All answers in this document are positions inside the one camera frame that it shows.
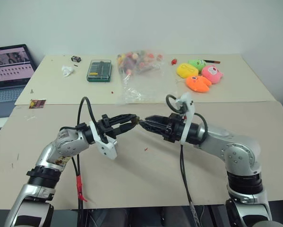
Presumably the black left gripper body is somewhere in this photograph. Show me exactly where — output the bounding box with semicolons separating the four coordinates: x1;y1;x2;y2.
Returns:
96;114;120;145

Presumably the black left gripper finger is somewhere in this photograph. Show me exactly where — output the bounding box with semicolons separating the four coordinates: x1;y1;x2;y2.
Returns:
113;122;136;137
110;113;139;125

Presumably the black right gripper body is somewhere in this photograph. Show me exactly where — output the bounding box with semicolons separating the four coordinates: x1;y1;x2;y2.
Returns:
161;113;187;144

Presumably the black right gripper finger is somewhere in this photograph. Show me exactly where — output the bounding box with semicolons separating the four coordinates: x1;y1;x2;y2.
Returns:
143;115;171;127
140;121;170;138

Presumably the large beige cardboard sheet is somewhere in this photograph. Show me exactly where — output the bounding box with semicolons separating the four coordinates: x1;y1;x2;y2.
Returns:
0;101;283;210

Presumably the orange plush toy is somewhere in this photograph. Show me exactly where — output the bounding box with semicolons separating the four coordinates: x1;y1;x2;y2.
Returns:
185;75;213;94

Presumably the clear bag of colourful toys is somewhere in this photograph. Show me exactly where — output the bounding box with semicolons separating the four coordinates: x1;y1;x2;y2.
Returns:
114;49;178;106

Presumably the green screwdriver bit case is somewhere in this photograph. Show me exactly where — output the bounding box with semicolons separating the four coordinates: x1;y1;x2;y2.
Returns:
86;59;113;83

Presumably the yellow plush toy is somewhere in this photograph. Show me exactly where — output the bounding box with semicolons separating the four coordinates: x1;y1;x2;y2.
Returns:
176;62;199;79

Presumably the small beige cardboard sheet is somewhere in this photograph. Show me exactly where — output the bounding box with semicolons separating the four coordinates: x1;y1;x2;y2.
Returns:
14;53;278;105

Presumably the pink plush toy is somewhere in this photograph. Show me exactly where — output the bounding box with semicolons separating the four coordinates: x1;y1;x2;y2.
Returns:
200;65;225;85

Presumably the green plush toy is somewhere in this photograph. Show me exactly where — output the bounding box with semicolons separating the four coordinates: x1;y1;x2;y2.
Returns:
188;59;207;71

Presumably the crumpled white tissue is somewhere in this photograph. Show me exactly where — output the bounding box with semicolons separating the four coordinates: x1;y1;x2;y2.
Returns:
61;64;75;78

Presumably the small red yellow card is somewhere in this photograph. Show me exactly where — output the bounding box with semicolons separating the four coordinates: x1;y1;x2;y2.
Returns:
28;99;47;110

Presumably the open grey laptop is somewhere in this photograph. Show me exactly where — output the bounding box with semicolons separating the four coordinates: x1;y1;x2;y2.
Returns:
0;44;38;119

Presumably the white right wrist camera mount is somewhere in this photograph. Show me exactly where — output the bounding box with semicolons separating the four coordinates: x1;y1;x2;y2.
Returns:
176;92;195;145

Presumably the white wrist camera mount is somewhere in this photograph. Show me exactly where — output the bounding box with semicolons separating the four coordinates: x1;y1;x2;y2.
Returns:
89;121;119;160
176;92;195;145

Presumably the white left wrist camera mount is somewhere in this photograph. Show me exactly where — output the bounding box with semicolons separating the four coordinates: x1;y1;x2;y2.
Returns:
89;121;119;160

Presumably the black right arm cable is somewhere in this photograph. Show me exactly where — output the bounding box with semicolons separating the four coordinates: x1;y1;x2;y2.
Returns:
165;94;208;227

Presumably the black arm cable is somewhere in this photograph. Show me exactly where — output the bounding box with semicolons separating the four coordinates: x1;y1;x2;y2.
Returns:
71;96;103;227
165;94;208;227

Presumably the red tape on cable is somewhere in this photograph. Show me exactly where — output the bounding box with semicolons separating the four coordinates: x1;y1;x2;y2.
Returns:
76;174;88;203

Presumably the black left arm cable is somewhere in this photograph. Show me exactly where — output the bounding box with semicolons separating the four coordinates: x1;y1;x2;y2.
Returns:
71;96;103;227

